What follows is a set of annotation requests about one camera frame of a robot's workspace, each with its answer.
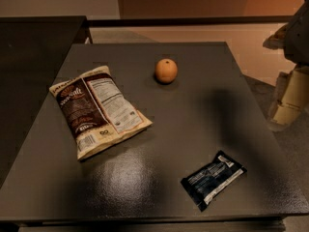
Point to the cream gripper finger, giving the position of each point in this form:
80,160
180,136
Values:
276,40
290,98

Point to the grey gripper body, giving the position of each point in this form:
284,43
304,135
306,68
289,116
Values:
300,43

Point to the orange fruit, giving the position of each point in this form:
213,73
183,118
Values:
166,71

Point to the black snack bar wrapper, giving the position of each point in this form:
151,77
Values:
207,182

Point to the cream brown chip bag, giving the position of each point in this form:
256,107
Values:
96,111

